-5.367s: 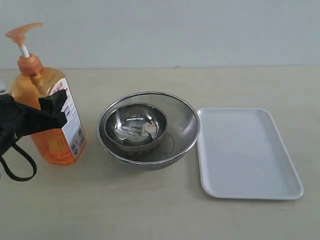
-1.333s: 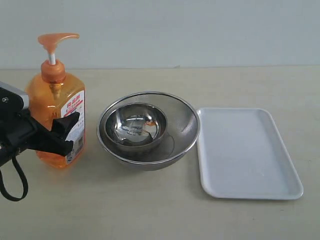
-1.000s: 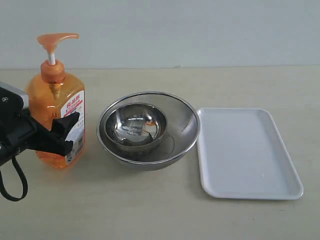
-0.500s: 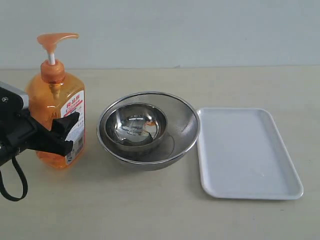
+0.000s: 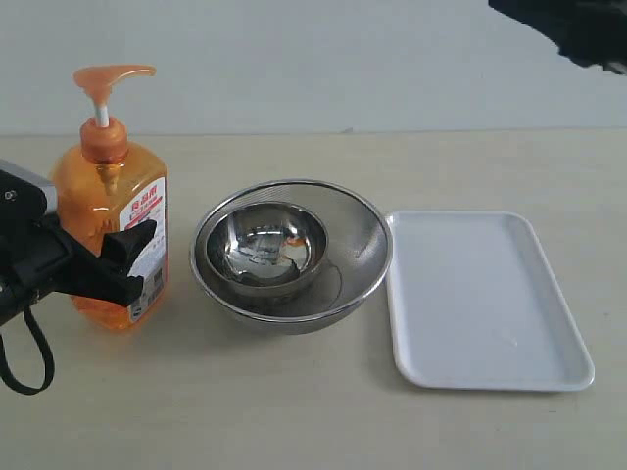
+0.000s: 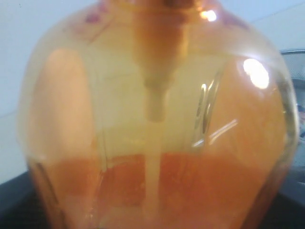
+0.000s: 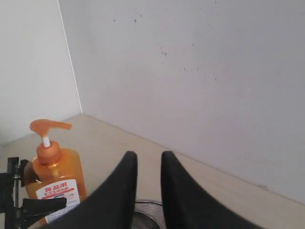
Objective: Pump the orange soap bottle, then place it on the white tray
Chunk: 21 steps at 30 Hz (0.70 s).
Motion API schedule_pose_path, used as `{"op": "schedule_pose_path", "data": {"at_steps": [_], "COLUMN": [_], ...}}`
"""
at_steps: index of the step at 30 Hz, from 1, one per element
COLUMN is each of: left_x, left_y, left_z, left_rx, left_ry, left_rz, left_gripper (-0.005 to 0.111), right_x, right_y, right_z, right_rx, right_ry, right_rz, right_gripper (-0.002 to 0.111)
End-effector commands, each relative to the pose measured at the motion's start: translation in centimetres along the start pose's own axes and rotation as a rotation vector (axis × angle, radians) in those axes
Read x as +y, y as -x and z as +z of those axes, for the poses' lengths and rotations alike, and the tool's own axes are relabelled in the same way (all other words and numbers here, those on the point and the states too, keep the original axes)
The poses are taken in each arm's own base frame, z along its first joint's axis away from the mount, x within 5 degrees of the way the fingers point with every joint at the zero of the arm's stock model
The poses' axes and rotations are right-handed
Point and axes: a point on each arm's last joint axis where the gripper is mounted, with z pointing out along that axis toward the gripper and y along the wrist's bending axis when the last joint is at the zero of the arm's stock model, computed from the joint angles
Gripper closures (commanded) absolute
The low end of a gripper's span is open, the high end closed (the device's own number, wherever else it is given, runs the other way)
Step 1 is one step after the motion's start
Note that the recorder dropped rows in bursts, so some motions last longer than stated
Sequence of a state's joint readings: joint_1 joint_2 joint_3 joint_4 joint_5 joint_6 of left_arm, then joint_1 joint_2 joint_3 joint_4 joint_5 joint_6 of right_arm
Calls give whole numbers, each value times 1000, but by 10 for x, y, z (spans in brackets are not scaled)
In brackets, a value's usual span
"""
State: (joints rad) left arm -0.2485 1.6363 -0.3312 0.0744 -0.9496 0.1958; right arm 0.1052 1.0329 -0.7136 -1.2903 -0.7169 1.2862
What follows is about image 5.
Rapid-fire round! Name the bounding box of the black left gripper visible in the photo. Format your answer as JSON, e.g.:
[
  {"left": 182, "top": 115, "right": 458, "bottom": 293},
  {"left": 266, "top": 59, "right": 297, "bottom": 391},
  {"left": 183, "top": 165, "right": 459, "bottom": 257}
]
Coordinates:
[{"left": 1, "top": 214, "right": 157, "bottom": 324}]

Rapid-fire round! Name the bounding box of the steel mesh strainer bowl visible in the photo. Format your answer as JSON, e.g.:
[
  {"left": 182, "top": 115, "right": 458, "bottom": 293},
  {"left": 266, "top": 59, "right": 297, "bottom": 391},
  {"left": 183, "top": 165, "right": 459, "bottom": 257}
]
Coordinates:
[{"left": 189, "top": 179, "right": 393, "bottom": 335}]

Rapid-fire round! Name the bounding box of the orange pump soap bottle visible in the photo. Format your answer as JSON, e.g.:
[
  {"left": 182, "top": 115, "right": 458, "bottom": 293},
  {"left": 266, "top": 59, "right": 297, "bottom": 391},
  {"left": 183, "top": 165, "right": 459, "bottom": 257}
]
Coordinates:
[{"left": 51, "top": 65, "right": 168, "bottom": 330}]

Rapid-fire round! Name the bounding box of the white rectangular plastic tray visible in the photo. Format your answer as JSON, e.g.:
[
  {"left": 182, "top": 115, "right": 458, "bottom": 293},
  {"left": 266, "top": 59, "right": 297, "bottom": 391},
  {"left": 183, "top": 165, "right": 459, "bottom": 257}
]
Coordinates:
[{"left": 386, "top": 211, "right": 595, "bottom": 393}]

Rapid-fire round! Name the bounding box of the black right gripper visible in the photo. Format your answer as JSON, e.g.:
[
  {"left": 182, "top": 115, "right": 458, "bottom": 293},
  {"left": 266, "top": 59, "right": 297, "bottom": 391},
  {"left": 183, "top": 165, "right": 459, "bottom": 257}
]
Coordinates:
[{"left": 488, "top": 0, "right": 626, "bottom": 74}]

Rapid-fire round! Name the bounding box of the small stainless steel bowl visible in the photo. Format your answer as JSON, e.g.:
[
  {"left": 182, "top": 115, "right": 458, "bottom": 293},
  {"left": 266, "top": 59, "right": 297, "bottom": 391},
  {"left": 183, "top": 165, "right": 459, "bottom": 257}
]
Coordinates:
[{"left": 205, "top": 201, "right": 328, "bottom": 299}]

